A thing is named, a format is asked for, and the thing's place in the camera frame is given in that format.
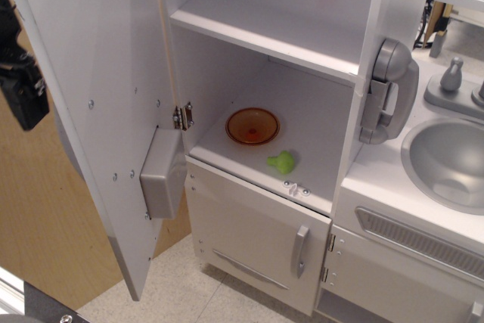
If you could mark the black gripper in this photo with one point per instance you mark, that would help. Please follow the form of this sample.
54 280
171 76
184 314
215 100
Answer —
22 83

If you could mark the white fridge door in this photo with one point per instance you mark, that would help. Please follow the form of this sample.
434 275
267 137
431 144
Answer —
106 65

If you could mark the white toy fridge cabinet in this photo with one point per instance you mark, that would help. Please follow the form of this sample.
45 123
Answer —
306 61

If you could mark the metal door hinge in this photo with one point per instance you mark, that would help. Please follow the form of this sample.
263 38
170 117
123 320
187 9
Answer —
182 117

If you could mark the grey ice dispenser panel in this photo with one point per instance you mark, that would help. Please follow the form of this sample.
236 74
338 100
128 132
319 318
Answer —
163 174

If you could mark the orange plastic bowl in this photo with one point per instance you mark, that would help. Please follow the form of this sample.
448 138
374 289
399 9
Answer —
252 126

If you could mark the green toy broccoli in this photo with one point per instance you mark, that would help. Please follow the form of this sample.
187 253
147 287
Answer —
284 162

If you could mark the white lower freezer door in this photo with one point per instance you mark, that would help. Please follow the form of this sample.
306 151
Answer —
249 232

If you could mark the white magnetic door catch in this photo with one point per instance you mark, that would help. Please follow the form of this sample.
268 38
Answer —
296 190

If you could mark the grey toy telephone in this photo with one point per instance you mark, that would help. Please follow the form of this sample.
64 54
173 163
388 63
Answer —
391 95

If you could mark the grey vent grille panel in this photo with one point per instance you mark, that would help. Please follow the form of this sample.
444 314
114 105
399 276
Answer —
422 243

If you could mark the white oven door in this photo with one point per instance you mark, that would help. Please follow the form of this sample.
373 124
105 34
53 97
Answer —
396 286

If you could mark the grey toy sink basin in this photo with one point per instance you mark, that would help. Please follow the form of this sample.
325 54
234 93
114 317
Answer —
444 159

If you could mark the grey toy faucet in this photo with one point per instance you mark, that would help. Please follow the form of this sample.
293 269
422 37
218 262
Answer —
452 92

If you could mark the black metal base frame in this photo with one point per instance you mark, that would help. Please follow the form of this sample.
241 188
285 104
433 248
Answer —
23 302

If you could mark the grey lower door handle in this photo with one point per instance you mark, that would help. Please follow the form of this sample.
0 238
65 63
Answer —
297 265

